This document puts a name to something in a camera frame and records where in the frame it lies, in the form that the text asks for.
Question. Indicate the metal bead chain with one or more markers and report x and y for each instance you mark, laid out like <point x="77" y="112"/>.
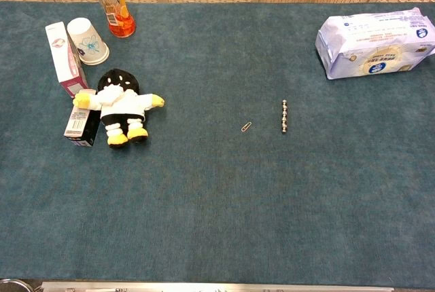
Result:
<point x="284" y="115"/>

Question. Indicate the small metal paper clip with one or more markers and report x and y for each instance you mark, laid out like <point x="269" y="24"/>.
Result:
<point x="246" y="127"/>

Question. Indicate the white blue tissue pack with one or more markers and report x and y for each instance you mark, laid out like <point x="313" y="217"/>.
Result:
<point x="374" y="44"/>

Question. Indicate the teal felt table mat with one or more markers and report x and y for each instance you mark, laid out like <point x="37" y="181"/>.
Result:
<point x="217" y="186"/>

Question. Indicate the black white plush doll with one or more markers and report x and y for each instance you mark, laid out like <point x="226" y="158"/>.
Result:
<point x="120" y="105"/>

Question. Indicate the black box with barcode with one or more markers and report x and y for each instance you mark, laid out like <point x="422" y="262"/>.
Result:
<point x="81" y="125"/>

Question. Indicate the white paper cup blue flower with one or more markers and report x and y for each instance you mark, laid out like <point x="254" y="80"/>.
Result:
<point x="87" y="41"/>

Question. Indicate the orange drink plastic bottle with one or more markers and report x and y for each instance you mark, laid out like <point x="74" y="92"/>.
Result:
<point x="115" y="3"/>

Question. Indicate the white pink carton box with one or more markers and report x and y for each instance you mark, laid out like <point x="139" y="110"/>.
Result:
<point x="64" y="57"/>

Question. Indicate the round metal rimmed object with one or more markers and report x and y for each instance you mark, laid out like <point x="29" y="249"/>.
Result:
<point x="13" y="286"/>

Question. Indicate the silver metal rail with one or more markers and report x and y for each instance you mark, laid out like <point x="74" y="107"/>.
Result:
<point x="217" y="287"/>

